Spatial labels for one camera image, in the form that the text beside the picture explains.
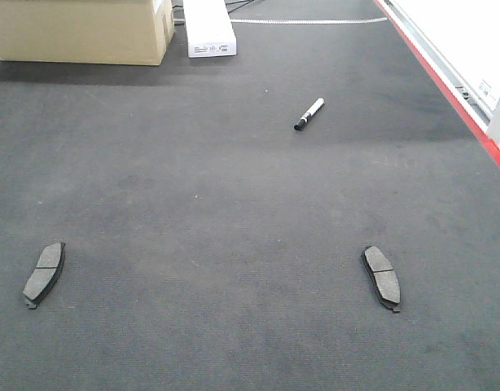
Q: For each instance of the brake pad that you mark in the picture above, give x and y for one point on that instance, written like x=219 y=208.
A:
x=45 y=274
x=383 y=277

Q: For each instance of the black white marker pen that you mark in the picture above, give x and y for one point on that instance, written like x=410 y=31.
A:
x=307 y=116

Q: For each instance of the long white box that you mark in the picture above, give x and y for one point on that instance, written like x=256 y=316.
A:
x=209 y=31

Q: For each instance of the cardboard box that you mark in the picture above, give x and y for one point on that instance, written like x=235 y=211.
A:
x=86 y=32

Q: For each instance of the red white conveyor side rail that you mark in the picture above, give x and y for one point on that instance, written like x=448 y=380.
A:
x=458 y=45

